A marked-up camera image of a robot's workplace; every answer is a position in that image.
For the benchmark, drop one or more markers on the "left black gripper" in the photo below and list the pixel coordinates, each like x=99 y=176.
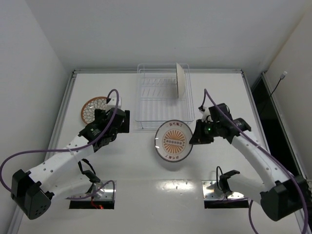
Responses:
x=125 y=121

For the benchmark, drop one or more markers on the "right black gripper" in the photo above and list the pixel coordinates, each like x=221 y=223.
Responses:
x=199 y=131

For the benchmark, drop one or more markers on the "grey rimmed sunburst plate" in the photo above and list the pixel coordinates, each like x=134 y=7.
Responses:
x=172 y=141

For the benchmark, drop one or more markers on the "brown floral plate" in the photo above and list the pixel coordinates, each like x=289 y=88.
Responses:
x=87 y=113
x=180 y=80

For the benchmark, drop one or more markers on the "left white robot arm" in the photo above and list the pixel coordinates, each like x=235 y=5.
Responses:
x=62 y=175

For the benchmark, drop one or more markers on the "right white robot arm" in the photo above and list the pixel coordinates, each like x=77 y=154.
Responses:
x=279 y=193

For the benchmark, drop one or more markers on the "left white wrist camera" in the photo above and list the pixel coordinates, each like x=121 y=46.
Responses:
x=111 y=103

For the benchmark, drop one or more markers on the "white wire dish rack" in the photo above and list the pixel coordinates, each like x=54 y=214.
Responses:
x=157 y=99

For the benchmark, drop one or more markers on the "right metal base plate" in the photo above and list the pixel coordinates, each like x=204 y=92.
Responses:
x=213 y=194

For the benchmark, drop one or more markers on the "metal base plate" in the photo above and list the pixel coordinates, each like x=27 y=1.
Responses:
x=103 y=191
x=213 y=194

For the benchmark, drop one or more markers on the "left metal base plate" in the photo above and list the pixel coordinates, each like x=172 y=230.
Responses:
x=103 y=191

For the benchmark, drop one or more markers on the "black wall cable white plug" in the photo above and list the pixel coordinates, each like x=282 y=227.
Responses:
x=282 y=76

